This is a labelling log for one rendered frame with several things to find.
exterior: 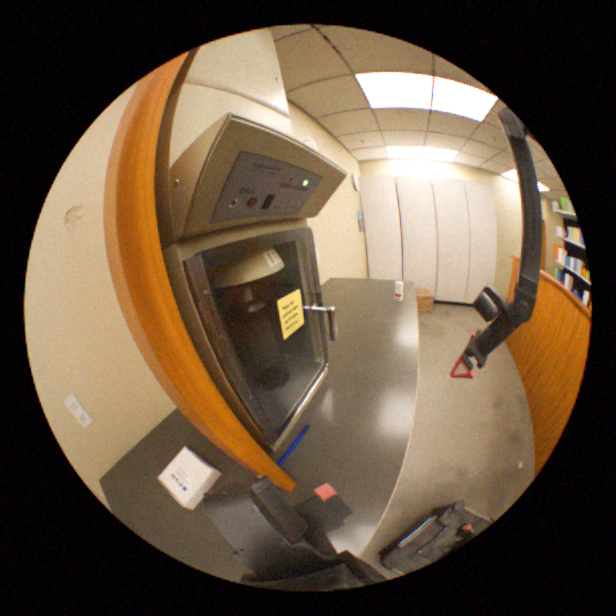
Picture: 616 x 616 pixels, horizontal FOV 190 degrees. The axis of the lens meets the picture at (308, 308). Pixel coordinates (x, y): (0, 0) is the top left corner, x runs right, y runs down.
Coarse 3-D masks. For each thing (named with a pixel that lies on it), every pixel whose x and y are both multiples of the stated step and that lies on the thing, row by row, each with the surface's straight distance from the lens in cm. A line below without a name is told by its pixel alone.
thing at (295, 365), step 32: (224, 256) 25; (256, 256) 29; (288, 256) 36; (224, 288) 25; (256, 288) 29; (288, 288) 36; (320, 288) 47; (224, 320) 25; (256, 320) 29; (320, 320) 49; (256, 352) 31; (288, 352) 38; (320, 352) 52; (256, 384) 33; (288, 384) 41; (288, 416) 46
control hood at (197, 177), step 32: (224, 128) 18; (256, 128) 20; (192, 160) 20; (224, 160) 19; (288, 160) 25; (320, 160) 31; (192, 192) 19; (320, 192) 38; (192, 224) 21; (224, 224) 24
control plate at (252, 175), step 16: (240, 160) 20; (256, 160) 21; (272, 160) 23; (240, 176) 21; (256, 176) 22; (272, 176) 24; (288, 176) 27; (304, 176) 30; (320, 176) 34; (224, 192) 21; (240, 192) 22; (256, 192) 24; (272, 192) 26; (288, 192) 29; (304, 192) 33; (224, 208) 22; (240, 208) 24; (256, 208) 26; (272, 208) 29; (288, 208) 32
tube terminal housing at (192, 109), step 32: (192, 96) 37; (224, 96) 41; (160, 128) 37; (192, 128) 31; (288, 128) 53; (160, 160) 30; (160, 192) 28; (160, 224) 28; (256, 224) 32; (288, 224) 39; (192, 256) 24; (192, 320) 26; (224, 384) 31; (320, 384) 61
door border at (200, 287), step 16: (192, 288) 22; (208, 288) 24; (208, 304) 24; (208, 320) 24; (208, 336) 24; (224, 336) 26; (224, 352) 26; (224, 368) 27; (240, 384) 30; (256, 416) 36; (272, 432) 42
